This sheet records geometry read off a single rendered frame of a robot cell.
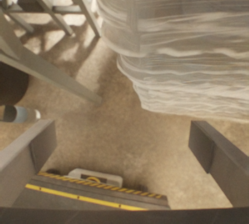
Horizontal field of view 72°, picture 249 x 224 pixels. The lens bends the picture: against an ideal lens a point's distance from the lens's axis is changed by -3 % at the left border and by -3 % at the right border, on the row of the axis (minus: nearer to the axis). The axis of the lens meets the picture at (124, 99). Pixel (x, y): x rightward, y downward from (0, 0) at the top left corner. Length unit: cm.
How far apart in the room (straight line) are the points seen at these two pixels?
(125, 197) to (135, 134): 39
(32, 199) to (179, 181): 69
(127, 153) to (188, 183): 35
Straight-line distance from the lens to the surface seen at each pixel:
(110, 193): 73
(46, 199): 83
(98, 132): 103
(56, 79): 55
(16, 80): 117
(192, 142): 17
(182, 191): 107
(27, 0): 105
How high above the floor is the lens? 100
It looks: 79 degrees down
